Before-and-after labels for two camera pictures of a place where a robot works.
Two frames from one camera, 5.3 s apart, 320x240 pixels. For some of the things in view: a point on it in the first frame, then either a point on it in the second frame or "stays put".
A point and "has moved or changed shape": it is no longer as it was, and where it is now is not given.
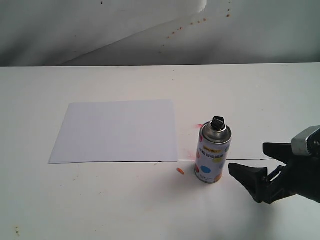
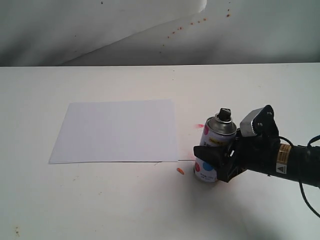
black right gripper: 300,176 -> 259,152
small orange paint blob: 180,170 stays put
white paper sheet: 116,132 stays put
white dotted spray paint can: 215,140 has moved or changed shape
